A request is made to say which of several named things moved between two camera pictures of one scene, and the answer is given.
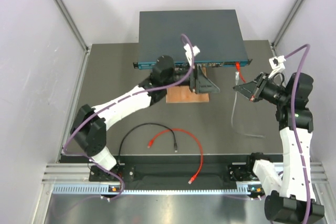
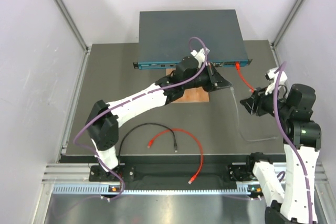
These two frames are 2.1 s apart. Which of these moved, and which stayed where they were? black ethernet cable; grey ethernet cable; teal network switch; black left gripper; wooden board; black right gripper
Moved: black left gripper; grey ethernet cable; black right gripper
Stayed: teal network switch; black ethernet cable; wooden board
